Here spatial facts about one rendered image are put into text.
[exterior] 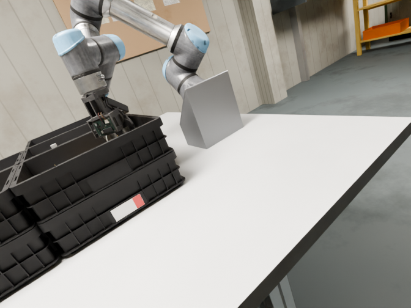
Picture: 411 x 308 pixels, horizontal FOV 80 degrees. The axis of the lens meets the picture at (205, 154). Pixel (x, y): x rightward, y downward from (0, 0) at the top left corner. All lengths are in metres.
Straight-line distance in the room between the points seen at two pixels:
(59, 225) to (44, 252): 0.07
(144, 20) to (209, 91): 0.36
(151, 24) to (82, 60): 0.43
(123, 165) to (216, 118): 0.46
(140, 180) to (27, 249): 0.31
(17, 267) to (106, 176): 0.29
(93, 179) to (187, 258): 0.32
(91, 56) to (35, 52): 2.03
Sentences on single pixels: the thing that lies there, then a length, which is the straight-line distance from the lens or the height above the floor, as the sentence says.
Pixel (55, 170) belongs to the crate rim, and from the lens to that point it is 0.69.
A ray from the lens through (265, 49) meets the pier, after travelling 3.75.
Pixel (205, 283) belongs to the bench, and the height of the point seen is 0.70.
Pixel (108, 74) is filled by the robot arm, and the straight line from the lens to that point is 0.84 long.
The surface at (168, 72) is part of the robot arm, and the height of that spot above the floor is 1.02.
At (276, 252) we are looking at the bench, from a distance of 0.50.
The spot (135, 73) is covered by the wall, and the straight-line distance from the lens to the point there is 2.91.
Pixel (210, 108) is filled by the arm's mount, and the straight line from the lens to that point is 1.00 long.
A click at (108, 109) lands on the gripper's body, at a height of 1.00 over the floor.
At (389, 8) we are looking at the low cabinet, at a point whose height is 0.60.
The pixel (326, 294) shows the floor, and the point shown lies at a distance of 1.29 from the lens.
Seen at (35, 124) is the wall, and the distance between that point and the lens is 2.72.
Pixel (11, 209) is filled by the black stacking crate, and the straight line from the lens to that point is 0.73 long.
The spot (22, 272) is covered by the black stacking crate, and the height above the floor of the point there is 0.73.
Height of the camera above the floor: 1.07
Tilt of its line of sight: 22 degrees down
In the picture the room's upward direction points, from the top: 20 degrees counter-clockwise
